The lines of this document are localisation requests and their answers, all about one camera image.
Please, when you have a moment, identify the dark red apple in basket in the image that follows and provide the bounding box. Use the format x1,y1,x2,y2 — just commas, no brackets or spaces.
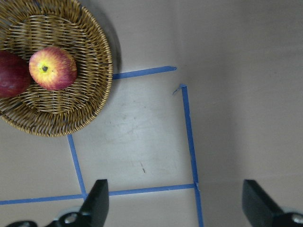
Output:
0,51,31,98

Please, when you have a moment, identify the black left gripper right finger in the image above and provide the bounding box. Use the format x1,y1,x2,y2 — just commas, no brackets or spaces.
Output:
242,179,303,227

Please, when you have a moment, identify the round wicker basket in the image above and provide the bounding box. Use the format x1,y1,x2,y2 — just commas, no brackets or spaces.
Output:
0,0,113,137

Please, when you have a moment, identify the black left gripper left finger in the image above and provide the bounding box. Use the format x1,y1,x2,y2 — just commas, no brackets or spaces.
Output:
48,179,109,227

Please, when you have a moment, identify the red yellow apple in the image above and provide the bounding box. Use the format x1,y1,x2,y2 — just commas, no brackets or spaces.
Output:
29,46,77,90

